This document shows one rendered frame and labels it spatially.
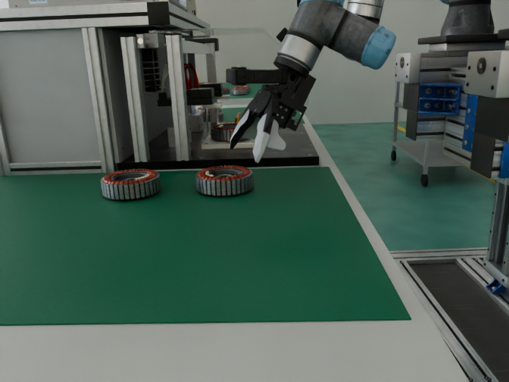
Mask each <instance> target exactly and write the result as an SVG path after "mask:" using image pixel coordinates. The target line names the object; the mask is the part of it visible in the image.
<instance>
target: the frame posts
mask: <svg viewBox="0 0 509 382"><path fill-rule="evenodd" d="M165 36H166V44H167V60H168V69H169V78H170V94H171V102H172V112H173V128H174V136H175V145H176V160H177V161H182V160H185V161H189V160H190V159H191V158H192V156H191V147H190V137H189V119H188V113H191V112H190V105H187V100H186V90H187V89H186V80H185V78H186V77H185V71H184V64H188V54H183V44H182V34H181V33H165ZM120 44H121V50H122V56H123V69H124V76H125V82H126V94H127V101H128V107H129V114H130V126H131V133H132V139H133V151H134V158H135V162H140V161H142V162H147V161H148V160H150V151H149V144H148V131H147V123H146V116H145V103H144V95H143V88H142V75H141V67H140V60H139V49H138V48H137V41H136V35H122V36H120ZM205 44H207V45H211V54H206V64H207V76H208V83H216V82H217V74H216V61H215V48H214V42H205ZM209 110H210V122H211V123H213V122H216V113H215V108H209Z"/></svg>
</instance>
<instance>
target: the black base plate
mask: <svg viewBox="0 0 509 382"><path fill-rule="evenodd" d="M203 125H204V129H203V130H202V131H201V132H193V133H191V137H192V141H191V143H190V147H191V156H192V158H191V159H190V160H189V161H185V160H182V161H177V160H176V147H169V142H168V134H167V129H166V130H165V131H164V132H163V133H161V134H160V135H158V136H156V137H155V138H154V139H153V140H151V141H150V142H149V143H148V144H149V151H150V160H148V161H147V162H142V161H140V162H135V158H134V153H133V154H132V155H131V156H129V157H128V158H126V159H125V160H123V161H122V162H121V166H122V171H124V170H129V169H132V170H133V169H150V170H177V169H205V168H209V167H216V166H218V167H219V166H221V165H222V166H224V165H226V166H228V165H231V166H232V165H235V166H236V165H238V166H242V167H245V168H258V167H285V166H313V165H319V155H318V154H317V151H316V149H315V148H314V145H313V143H312V142H311V139H310V137H309V135H308V133H307V131H306V129H305V128H304V125H303V123H302V122H301V121H300V124H299V125H298V128H297V130H296V131H294V130H291V129H289V128H288V127H287V128H285V129H283V128H281V127H279V129H278V134H279V136H280V137H281V138H282V139H283V140H284V141H285V143H286V148H285V149H284V150H283V151H277V150H272V149H265V150H264V154H263V155H262V157H261V160H260V161H259V163H256V162H255V159H254V156H253V153H252V150H253V148H236V149H201V144H202V143H203V142H204V141H205V139H206V138H207V132H206V122H203ZM208 125H209V135H211V128H212V127H213V126H214V125H216V122H213V123H211V122H208Z"/></svg>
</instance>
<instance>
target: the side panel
mask: <svg viewBox="0 0 509 382"><path fill-rule="evenodd" d="M116 171H119V170H118V163H115V158H114V147H113V142H112V135H111V125H110V119H109V113H108V102H107V96H106V90H105V79H104V74H103V67H102V62H101V51H100V45H99V39H98V28H96V27H90V28H82V29H63V30H27V31H8V32H0V176H11V175H39V174H93V173H113V172H116Z"/></svg>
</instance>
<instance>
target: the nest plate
mask: <svg viewBox="0 0 509 382"><path fill-rule="evenodd" d="M254 146H255V141H254V140H253V139H247V140H243V141H238V143H237V144H236V145H235V147H234V149H236V148H254ZM201 149H230V142H228V141H227V142H220V141H216V140H214V139H212V138H211V135H209V136H208V137H207V138H206V140H205V141H204V142H203V143H202V144H201Z"/></svg>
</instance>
